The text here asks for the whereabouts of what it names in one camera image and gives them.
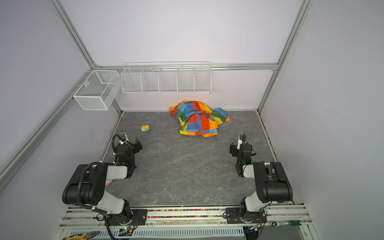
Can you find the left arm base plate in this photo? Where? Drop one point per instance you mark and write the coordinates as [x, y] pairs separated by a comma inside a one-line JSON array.
[[136, 217]]

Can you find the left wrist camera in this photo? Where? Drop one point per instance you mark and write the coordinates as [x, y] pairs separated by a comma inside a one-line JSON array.
[[123, 139]]

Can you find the yellow white small toy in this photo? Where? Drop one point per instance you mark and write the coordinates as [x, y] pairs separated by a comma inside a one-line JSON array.
[[145, 128]]

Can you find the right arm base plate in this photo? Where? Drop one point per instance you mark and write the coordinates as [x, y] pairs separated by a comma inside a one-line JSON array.
[[236, 215]]

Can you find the yellow handled pliers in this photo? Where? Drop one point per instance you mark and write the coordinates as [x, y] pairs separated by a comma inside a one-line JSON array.
[[85, 236]]

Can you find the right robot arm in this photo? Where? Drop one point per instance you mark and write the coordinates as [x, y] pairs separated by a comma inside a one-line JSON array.
[[271, 182]]

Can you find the white wire shelf basket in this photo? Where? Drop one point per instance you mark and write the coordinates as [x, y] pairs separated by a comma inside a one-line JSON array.
[[167, 78]]

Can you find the green handled ratchet tool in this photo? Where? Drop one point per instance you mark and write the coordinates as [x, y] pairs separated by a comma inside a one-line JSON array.
[[294, 223]]

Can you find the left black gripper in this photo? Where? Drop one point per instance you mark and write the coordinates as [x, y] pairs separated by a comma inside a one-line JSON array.
[[134, 146]]

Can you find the white slotted cable duct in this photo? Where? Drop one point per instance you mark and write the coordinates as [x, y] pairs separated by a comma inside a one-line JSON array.
[[178, 233]]

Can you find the white mesh box basket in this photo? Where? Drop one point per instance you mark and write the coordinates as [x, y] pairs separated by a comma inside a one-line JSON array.
[[99, 90]]

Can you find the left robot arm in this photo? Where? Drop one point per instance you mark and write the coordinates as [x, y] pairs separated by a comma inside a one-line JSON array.
[[87, 187]]

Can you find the rainbow striped jacket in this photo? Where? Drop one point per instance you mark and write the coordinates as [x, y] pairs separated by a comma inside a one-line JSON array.
[[198, 119]]

